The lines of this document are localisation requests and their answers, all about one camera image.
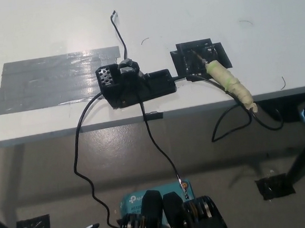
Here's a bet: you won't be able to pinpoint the black soldering iron cord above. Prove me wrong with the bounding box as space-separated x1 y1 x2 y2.
174 66 286 146

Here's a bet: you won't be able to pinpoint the soldering iron with tape-wrapped handle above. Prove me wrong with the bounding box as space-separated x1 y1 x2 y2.
190 44 259 118

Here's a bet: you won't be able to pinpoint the black robot torso blocks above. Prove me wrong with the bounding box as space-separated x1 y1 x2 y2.
112 183 230 228

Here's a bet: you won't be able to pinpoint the black soldering iron stand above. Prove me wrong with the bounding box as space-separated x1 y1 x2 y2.
94 54 179 111

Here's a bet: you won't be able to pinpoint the teal tp-link router box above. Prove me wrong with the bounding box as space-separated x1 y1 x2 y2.
117 179 196 218

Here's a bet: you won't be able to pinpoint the small black tape strip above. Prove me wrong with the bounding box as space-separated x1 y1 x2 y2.
144 112 164 122

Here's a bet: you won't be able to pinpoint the black square taped tray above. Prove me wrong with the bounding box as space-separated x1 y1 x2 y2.
168 36 234 83

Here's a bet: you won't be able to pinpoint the long black power cable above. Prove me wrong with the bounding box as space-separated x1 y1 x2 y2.
67 92 121 228

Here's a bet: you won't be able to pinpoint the black cable with metal plug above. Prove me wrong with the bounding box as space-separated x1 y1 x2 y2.
138 97 191 203

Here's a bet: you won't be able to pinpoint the grey duct tape patch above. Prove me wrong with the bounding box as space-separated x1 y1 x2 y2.
0 45 124 116

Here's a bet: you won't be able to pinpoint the thin black cable white tip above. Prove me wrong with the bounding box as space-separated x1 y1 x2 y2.
109 8 128 61

